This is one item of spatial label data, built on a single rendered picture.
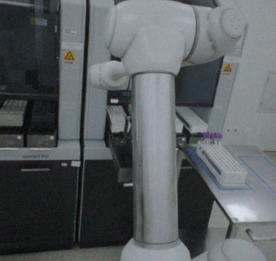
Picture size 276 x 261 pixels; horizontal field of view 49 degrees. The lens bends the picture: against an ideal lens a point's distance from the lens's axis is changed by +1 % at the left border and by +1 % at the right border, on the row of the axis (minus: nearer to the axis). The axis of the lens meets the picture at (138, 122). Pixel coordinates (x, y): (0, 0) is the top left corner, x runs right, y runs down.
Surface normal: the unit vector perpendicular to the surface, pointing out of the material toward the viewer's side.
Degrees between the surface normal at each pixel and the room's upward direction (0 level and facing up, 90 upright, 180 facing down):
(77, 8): 90
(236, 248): 6
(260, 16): 90
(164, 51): 69
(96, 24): 90
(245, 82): 90
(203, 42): 100
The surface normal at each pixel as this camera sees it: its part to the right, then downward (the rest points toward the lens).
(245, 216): 0.11, -0.92
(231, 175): 0.18, 0.38
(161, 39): 0.25, 0.02
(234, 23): 0.44, -0.04
